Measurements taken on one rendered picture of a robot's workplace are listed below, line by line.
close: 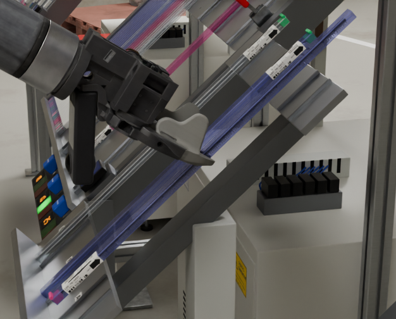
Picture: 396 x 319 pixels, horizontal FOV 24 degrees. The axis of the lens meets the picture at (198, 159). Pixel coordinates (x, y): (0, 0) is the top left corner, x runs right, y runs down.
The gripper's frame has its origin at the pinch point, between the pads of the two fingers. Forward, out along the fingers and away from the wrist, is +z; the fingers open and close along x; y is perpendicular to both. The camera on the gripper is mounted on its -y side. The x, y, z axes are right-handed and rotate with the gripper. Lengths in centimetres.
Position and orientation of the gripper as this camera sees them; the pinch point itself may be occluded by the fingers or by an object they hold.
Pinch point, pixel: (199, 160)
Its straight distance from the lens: 112.4
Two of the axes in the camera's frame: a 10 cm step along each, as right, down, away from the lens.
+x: -2.4, -3.4, 9.1
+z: 8.1, 4.4, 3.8
